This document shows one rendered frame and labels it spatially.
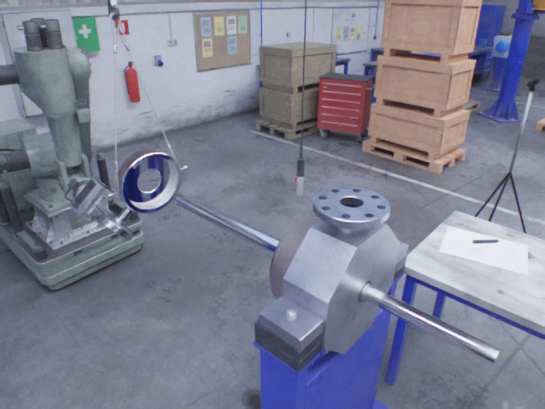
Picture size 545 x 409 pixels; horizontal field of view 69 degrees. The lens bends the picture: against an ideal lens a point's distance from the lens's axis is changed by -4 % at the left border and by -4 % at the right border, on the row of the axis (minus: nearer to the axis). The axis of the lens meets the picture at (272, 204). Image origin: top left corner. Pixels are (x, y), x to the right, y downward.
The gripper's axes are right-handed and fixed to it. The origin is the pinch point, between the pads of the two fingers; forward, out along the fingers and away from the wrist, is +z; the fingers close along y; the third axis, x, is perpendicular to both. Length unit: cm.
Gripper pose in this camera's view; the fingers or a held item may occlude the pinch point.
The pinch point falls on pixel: (106, 215)
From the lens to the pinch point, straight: 254.9
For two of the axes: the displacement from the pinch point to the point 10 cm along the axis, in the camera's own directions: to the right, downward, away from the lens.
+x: 4.5, 4.5, 7.8
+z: 6.6, 4.2, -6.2
